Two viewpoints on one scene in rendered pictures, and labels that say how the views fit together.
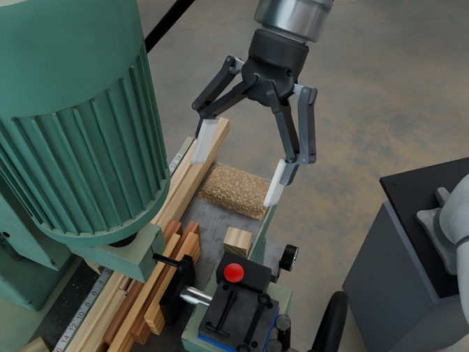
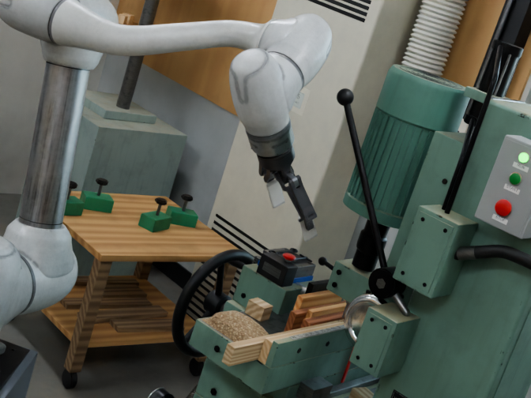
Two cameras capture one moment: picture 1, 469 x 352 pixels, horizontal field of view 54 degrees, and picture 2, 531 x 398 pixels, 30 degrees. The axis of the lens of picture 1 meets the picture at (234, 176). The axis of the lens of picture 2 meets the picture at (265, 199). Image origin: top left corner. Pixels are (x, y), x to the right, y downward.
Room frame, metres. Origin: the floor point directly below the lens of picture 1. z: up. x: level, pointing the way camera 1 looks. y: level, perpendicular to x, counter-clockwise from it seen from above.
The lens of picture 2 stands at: (2.36, 0.38, 1.70)
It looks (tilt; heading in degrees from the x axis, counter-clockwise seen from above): 15 degrees down; 193
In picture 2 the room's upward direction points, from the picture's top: 18 degrees clockwise
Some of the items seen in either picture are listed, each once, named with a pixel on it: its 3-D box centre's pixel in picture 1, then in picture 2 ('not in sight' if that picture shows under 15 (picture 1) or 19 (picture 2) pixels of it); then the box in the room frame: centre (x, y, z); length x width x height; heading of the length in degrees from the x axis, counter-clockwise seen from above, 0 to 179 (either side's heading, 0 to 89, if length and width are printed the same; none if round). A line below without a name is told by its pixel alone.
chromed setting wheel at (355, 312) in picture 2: not in sight; (370, 324); (0.49, 0.24, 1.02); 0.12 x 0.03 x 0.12; 67
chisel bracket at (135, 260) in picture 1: (116, 241); (362, 290); (0.34, 0.19, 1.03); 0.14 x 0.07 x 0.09; 67
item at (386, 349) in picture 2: not in sight; (384, 339); (0.54, 0.28, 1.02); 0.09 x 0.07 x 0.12; 157
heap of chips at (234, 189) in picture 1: (237, 186); (241, 324); (0.51, -0.01, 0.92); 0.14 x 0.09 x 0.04; 67
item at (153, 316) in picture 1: (174, 282); (316, 308); (0.30, 0.10, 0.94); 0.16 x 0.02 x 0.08; 157
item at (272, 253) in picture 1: (259, 260); not in sight; (0.51, -0.06, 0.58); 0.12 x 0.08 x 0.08; 67
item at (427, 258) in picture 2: not in sight; (434, 250); (0.55, 0.31, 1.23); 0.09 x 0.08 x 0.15; 67
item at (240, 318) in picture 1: (241, 304); (284, 263); (0.25, -0.01, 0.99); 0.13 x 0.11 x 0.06; 157
